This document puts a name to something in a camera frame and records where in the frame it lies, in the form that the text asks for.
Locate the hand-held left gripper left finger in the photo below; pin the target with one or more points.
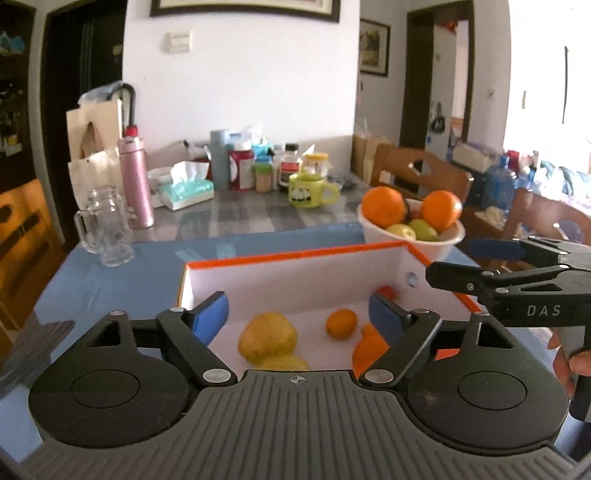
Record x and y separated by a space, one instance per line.
212 318

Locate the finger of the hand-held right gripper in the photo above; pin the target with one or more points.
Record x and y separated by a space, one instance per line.
496 250
461 277

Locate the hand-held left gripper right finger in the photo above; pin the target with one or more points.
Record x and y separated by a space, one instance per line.
383 318

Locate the red fruit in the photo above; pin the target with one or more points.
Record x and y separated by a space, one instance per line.
388 293

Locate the yellow lemon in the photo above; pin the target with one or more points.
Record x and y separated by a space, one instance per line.
268 339

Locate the small green pear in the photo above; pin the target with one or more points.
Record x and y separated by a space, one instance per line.
425 230

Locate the white bowl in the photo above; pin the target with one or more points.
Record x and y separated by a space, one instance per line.
406 250

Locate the small yellow pear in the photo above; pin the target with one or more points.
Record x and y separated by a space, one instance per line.
400 231

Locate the large yellow pear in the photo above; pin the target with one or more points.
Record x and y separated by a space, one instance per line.
281 363

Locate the orange cardboard box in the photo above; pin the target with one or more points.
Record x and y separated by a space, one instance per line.
300 281

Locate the person's right hand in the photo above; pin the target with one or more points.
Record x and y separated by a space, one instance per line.
562 364

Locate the wooden dining chair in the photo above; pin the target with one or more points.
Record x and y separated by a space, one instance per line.
392 164
545 217
23 240

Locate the blue water jug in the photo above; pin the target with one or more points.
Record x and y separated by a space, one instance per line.
501 182

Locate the white storage box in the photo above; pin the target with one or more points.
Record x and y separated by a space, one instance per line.
478 157

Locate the teal tissue pack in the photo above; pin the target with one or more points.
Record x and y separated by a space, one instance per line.
189 194

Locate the black hanging bag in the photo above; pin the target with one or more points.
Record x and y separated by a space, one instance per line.
437 121

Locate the green panda mug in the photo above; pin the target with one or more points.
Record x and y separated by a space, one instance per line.
307 194

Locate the small green lid jar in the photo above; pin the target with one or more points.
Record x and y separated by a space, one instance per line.
263 177

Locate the white tissue box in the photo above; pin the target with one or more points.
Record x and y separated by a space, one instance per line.
182 171

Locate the red and white canister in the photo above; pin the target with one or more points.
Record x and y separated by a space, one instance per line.
242 168

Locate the pink metal thermos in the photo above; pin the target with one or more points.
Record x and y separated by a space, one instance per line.
136 184

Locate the brown cardboard box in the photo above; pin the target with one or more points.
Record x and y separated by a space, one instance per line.
367 152

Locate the tall grey bottle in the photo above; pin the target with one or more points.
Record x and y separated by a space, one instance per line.
220 161

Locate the yellow lid jar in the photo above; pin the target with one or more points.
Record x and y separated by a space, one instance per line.
316 165

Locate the dark bottle black cap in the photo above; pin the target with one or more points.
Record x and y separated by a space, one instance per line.
290 166

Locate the brown paper bag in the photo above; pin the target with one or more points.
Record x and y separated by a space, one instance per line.
94 124

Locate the small framed picture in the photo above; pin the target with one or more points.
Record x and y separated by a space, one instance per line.
375 46

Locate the dark wooden cabinet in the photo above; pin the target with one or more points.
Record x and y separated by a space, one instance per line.
16 92

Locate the wide framed picture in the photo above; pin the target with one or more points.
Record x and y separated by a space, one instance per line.
244 9

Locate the white wall switch panel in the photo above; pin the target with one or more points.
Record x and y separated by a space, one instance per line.
178 42

